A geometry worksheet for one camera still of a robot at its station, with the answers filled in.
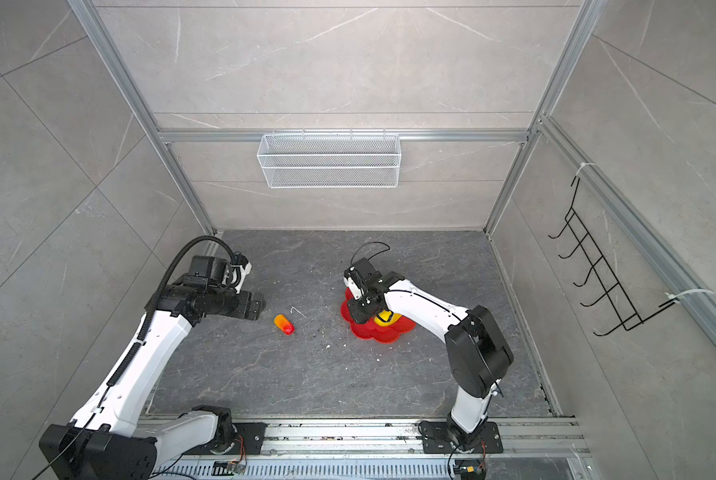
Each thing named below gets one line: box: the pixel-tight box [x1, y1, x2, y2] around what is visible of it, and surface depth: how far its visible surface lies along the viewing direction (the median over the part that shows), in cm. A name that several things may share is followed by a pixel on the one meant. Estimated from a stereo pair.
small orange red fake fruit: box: [273, 313, 295, 335], surface depth 93 cm
